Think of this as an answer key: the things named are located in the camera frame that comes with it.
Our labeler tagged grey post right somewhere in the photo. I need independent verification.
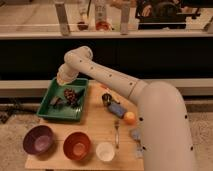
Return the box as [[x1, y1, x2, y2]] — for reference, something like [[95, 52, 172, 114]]
[[120, 0, 130, 35]]

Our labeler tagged grey post left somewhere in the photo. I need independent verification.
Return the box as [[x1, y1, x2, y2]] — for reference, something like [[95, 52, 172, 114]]
[[54, 0, 70, 36]]

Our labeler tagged blue bottle with dark cap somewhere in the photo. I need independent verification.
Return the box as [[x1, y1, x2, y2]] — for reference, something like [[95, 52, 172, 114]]
[[102, 93, 127, 118]]

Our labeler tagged black machine in background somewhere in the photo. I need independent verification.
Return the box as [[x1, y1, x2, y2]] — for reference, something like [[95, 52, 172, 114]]
[[135, 0, 201, 30]]

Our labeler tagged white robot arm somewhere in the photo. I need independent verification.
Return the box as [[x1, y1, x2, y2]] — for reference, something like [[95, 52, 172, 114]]
[[56, 46, 197, 171]]

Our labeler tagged grey post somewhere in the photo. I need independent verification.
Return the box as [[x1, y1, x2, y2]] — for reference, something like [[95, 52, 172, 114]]
[[120, 0, 130, 35], [54, 0, 70, 36]]

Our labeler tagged dark grape bunch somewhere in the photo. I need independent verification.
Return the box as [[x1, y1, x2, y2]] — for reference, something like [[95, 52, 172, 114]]
[[64, 88, 78, 107]]

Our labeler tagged orange fruit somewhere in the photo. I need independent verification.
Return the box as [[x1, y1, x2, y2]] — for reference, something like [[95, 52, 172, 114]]
[[123, 112, 136, 125]]

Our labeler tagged orange-red bowl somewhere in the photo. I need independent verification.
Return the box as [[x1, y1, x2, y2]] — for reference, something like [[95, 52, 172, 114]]
[[63, 132, 91, 161]]

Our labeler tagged grey blue cloth piece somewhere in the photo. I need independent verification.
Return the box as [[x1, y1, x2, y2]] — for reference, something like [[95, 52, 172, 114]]
[[130, 128, 143, 158]]

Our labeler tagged purple bowl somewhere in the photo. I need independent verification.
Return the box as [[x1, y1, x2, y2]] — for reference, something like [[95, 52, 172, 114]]
[[23, 125, 54, 155]]

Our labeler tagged green plastic tray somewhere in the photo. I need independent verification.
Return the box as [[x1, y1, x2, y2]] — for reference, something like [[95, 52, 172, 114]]
[[37, 78, 88, 122]]

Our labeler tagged wooden board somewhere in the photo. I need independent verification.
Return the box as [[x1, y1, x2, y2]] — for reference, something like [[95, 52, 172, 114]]
[[25, 81, 144, 171]]

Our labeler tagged white cup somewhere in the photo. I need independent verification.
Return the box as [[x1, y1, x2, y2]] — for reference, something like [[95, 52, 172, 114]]
[[96, 142, 115, 162]]

